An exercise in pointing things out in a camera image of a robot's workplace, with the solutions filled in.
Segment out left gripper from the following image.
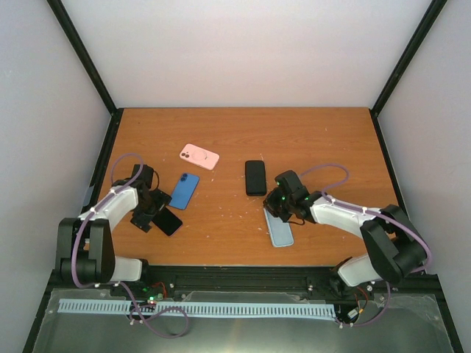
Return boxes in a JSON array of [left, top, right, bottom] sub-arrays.
[[130, 188, 171, 232]]

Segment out black phone case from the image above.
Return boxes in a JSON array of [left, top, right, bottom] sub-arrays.
[[245, 160, 267, 196]]

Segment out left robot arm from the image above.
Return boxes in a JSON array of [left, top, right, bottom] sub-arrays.
[[54, 164, 171, 296]]

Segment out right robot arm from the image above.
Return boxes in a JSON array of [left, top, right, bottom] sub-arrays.
[[263, 170, 432, 288]]

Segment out dark red-edged phone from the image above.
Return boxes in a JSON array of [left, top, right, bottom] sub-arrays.
[[152, 207, 183, 237]]

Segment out light blue phone case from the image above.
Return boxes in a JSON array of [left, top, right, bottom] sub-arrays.
[[263, 208, 294, 248]]

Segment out blue phone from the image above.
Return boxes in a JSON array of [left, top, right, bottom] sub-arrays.
[[169, 173, 199, 210]]

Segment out pink phone case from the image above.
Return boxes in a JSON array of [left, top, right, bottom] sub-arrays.
[[179, 143, 220, 171]]

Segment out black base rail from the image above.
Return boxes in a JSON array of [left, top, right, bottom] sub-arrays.
[[51, 265, 441, 306]]

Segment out light blue cable duct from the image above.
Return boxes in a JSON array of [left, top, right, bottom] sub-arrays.
[[57, 299, 336, 321]]

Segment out left black frame post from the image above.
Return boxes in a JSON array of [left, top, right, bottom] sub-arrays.
[[46, 0, 117, 115]]

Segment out black frame post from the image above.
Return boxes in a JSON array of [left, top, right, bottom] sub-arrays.
[[370, 0, 448, 113], [46, 0, 117, 115]]

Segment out right black frame post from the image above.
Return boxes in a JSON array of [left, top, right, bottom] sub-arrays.
[[370, 0, 448, 113]]

